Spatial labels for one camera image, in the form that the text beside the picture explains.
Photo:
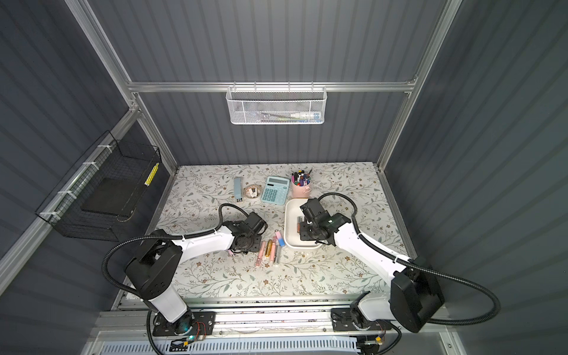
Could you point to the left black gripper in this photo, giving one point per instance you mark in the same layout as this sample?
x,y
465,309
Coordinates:
x,y
244,244

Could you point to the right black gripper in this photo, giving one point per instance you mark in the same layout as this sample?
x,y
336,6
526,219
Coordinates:
x,y
313,232

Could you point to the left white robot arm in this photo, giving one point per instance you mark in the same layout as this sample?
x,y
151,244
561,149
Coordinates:
x,y
156,260

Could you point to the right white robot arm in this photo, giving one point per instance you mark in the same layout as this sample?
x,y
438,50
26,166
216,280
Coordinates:
x,y
415,296

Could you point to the white storage box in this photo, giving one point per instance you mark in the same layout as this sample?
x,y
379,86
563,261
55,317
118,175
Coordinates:
x,y
292,238

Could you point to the pink lip gloss tube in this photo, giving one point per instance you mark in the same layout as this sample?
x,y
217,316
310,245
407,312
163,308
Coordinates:
x,y
261,254

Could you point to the small round dish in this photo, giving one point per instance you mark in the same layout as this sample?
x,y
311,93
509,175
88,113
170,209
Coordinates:
x,y
252,191

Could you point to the pink pen cup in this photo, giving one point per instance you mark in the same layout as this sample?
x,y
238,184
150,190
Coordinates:
x,y
301,184

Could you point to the teal calculator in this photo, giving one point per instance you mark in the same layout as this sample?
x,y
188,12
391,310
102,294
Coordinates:
x,y
275,190

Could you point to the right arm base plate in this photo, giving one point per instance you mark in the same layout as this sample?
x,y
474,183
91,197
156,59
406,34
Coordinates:
x,y
347,319

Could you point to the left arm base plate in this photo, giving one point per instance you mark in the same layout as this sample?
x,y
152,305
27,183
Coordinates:
x,y
191,324

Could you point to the white wire wall basket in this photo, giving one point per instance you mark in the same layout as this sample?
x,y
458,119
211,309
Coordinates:
x,y
275,106

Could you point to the black wire side basket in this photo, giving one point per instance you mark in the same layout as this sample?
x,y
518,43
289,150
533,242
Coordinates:
x,y
100,198

